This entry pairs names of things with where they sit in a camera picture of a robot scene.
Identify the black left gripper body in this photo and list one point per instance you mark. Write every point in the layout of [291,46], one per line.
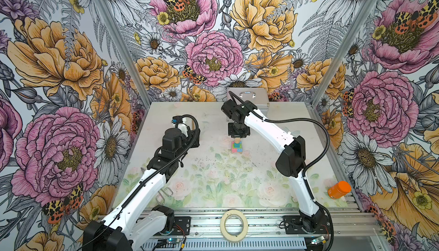
[187,141]

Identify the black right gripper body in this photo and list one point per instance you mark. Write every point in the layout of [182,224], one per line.
[239,129]

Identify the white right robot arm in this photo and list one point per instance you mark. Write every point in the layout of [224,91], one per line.
[246,117]

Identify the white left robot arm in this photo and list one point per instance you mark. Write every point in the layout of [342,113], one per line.
[122,229]

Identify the silver aluminium first aid case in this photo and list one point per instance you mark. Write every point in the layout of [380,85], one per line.
[257,96]

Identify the metal scissors tongs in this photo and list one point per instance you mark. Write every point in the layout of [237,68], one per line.
[164,196]

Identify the masking tape roll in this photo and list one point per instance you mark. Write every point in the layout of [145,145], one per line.
[234,226]

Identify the orange pill bottle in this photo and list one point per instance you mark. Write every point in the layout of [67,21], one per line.
[339,190]

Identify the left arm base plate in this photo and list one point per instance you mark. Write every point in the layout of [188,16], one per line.
[181,226]

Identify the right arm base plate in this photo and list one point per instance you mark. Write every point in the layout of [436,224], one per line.
[295,225]

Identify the aluminium corner frame post left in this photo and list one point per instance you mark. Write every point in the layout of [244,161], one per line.
[110,22]

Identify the aluminium corner frame post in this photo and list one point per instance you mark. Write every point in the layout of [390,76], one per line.
[110,22]
[347,41]

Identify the aluminium corner frame post right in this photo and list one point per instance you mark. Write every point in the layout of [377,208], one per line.
[347,41]

